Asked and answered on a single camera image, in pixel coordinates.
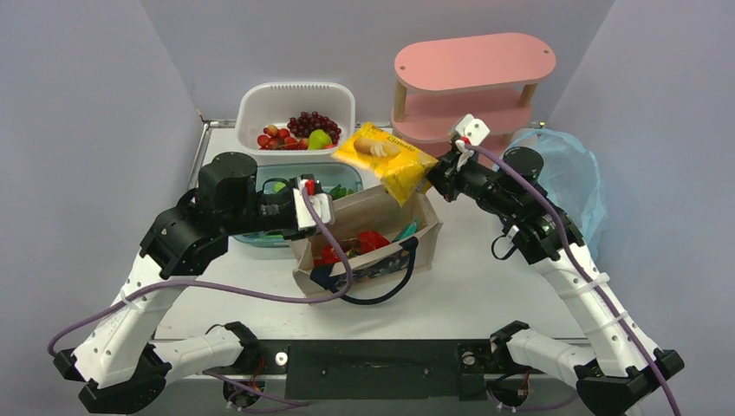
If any red cherries pile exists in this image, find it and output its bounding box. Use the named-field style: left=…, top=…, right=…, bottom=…
left=256, top=125, right=309, bottom=151

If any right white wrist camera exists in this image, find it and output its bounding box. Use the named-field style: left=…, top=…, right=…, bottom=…
left=450, top=114, right=491, bottom=172

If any yellow snack packet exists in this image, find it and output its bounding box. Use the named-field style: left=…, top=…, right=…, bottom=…
left=332, top=122, right=439, bottom=205

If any teal packet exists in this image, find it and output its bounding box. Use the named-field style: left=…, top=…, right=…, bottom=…
left=393, top=219, right=420, bottom=243

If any white plastic basket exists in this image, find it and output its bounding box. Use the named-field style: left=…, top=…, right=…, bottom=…
left=235, top=82, right=355, bottom=164

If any red snack packet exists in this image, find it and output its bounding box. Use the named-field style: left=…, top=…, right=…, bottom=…
left=357, top=231, right=391, bottom=255
left=314, top=245, right=341, bottom=267

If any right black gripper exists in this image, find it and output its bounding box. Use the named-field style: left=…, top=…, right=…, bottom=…
left=418, top=146, right=519, bottom=218

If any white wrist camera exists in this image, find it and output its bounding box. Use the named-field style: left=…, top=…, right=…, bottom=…
left=293, top=179, right=335, bottom=231
left=450, top=114, right=491, bottom=172

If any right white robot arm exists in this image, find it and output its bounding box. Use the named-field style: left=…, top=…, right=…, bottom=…
left=427, top=139, right=685, bottom=415

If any beige canvas tote bag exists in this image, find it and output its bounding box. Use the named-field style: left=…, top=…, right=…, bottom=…
left=289, top=185, right=443, bottom=306

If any blue transparent tray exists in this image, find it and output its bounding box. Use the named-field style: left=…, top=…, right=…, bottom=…
left=233, top=162, right=363, bottom=248

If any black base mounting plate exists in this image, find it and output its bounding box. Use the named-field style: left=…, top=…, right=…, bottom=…
left=200, top=338, right=552, bottom=403

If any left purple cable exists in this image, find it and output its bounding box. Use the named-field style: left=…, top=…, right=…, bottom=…
left=47, top=195, right=354, bottom=413

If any green leafy vegetable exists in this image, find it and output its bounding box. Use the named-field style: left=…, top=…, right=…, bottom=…
left=328, top=185, right=354, bottom=200

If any pink three-tier shelf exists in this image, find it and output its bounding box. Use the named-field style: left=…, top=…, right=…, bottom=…
left=391, top=32, right=556, bottom=156

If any blue plastic grocery bag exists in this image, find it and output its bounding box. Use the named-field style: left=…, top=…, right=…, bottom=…
left=510, top=128, right=609, bottom=260

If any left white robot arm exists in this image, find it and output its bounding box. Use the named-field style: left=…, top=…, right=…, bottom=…
left=53, top=153, right=317, bottom=415

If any red grape bunch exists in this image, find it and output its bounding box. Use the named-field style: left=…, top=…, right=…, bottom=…
left=286, top=111, right=342, bottom=144

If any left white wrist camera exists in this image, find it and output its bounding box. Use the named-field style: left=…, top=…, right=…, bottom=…
left=293, top=179, right=335, bottom=231

